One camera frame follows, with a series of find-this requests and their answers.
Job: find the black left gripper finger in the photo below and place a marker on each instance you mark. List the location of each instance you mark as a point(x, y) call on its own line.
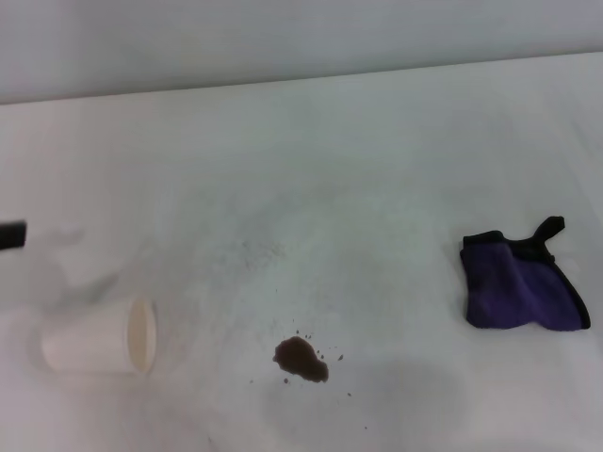
point(11, 235)

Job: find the white paper cup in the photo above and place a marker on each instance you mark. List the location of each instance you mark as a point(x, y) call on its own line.
point(87, 343)

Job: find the purple rag with black trim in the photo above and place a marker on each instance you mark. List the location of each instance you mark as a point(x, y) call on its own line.
point(513, 292)

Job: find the dark brown liquid stain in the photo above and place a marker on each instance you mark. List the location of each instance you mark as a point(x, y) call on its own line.
point(301, 359)

